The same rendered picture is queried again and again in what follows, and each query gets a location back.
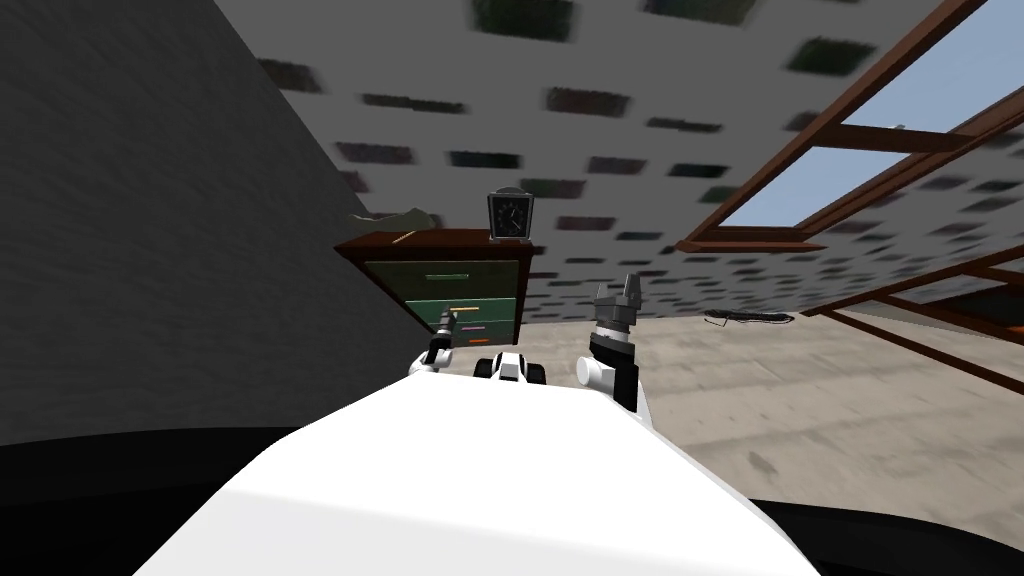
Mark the dark grey table clock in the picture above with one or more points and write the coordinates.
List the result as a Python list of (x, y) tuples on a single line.
[(510, 216)]

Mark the brown wooden frame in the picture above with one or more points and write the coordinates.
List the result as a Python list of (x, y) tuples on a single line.
[(920, 276)]

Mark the brown dresser with green drawers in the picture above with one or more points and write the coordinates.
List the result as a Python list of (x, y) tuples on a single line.
[(384, 244)]

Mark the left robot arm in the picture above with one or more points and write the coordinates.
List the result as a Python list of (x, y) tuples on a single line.
[(96, 504)]

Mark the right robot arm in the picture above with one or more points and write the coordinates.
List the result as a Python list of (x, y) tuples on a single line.
[(620, 376)]

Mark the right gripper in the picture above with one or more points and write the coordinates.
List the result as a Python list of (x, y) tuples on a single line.
[(613, 310)]

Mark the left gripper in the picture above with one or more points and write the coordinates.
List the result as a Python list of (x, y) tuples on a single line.
[(446, 326)]

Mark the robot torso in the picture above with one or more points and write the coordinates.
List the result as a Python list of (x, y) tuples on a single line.
[(480, 480)]

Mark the brown framed window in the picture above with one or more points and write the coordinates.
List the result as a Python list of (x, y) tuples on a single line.
[(876, 138)]

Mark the black flat thing on floor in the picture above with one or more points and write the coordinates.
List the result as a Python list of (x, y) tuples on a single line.
[(752, 318)]

